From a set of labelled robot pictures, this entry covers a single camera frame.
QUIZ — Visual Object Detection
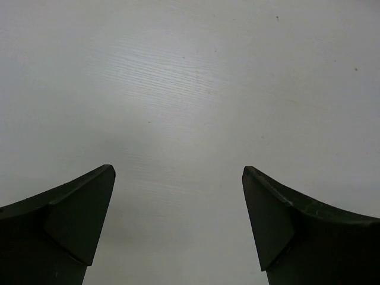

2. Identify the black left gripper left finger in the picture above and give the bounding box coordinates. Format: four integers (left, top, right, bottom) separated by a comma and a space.
1, 164, 116, 284

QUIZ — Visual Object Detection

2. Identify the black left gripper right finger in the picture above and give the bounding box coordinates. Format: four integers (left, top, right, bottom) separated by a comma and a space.
242, 166, 379, 284

